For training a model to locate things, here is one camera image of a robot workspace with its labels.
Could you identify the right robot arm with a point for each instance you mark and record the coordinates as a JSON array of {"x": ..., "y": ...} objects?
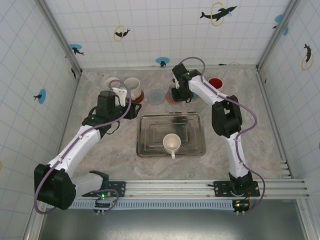
[{"x": 226, "y": 117}]

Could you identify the metal tray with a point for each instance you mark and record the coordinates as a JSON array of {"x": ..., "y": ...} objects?
[{"x": 150, "y": 132}]

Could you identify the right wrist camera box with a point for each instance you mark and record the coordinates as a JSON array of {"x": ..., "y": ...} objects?
[{"x": 176, "y": 83}]

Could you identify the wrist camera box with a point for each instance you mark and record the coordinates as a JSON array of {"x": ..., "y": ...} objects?
[
  {"x": 121, "y": 96},
  {"x": 176, "y": 83}
]

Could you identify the light blue mug cream inside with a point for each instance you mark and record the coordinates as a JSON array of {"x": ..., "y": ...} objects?
[{"x": 111, "y": 82}]

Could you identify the orange woven round coaster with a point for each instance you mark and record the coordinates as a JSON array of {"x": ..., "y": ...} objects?
[{"x": 168, "y": 100}]

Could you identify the aluminium frame bar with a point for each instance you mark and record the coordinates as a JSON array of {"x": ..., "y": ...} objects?
[
  {"x": 125, "y": 68},
  {"x": 68, "y": 112},
  {"x": 267, "y": 100}
]

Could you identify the grey metal panel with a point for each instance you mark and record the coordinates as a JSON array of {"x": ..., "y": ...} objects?
[{"x": 175, "y": 225}]

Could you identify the aluminium frame post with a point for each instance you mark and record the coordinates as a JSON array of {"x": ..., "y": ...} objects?
[
  {"x": 60, "y": 37},
  {"x": 277, "y": 35}
]

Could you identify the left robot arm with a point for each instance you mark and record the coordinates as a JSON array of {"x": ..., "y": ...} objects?
[{"x": 55, "y": 187}]

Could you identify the small white mug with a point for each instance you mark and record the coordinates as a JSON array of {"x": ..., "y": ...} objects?
[{"x": 171, "y": 142}]

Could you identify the blue woven round coaster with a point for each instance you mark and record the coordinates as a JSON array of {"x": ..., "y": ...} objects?
[{"x": 156, "y": 96}]

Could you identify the scuffed dark brown coaster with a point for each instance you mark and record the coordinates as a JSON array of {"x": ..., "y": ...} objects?
[{"x": 141, "y": 96}]

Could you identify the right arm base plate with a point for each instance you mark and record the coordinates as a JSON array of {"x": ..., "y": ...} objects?
[{"x": 220, "y": 187}]

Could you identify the purple mug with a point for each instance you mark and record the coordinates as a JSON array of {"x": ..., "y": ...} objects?
[{"x": 171, "y": 87}]

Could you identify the aluminium mounting rail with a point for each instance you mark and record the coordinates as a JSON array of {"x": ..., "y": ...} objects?
[{"x": 162, "y": 186}]

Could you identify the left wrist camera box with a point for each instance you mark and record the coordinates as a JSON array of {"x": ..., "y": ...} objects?
[{"x": 121, "y": 96}]

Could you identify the large white mug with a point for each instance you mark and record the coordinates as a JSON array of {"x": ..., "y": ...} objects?
[{"x": 133, "y": 86}]

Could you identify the white mug red inside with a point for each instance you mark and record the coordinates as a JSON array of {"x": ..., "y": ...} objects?
[{"x": 216, "y": 82}]

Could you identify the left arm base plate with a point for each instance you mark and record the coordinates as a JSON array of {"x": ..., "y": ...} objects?
[{"x": 120, "y": 187}]

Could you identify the blue mug grey inside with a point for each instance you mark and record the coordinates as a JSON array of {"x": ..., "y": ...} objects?
[{"x": 195, "y": 96}]

